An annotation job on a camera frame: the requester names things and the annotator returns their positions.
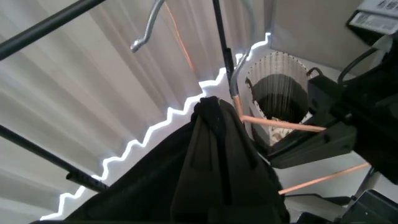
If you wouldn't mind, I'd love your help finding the white curtain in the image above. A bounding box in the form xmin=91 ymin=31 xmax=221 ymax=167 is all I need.
xmin=0 ymin=0 xmax=272 ymax=219

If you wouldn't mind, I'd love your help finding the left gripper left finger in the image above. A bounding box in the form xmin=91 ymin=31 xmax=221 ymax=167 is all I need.
xmin=170 ymin=115 xmax=226 ymax=223

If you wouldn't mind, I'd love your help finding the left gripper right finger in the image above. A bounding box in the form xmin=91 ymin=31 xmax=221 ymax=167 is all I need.
xmin=221 ymin=102 xmax=286 ymax=223

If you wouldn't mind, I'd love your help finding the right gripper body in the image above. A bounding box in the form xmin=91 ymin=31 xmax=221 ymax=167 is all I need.
xmin=329 ymin=39 xmax=398 ymax=185

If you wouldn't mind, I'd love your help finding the black T-shirt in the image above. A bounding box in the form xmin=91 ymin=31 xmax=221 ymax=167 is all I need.
xmin=67 ymin=95 xmax=292 ymax=223

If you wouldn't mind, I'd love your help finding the black clothes rack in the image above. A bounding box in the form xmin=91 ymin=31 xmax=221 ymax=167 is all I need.
xmin=0 ymin=0 xmax=236 ymax=193

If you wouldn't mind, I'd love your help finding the black cable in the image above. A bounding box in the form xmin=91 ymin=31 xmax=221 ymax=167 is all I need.
xmin=337 ymin=46 xmax=381 ymax=85

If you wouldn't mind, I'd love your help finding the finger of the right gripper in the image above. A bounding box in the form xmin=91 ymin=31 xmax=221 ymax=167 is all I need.
xmin=267 ymin=123 xmax=358 ymax=170
xmin=307 ymin=73 xmax=346 ymax=125

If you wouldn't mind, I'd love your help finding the white laundry basket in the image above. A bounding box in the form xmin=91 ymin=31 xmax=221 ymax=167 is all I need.
xmin=245 ymin=51 xmax=324 ymax=147

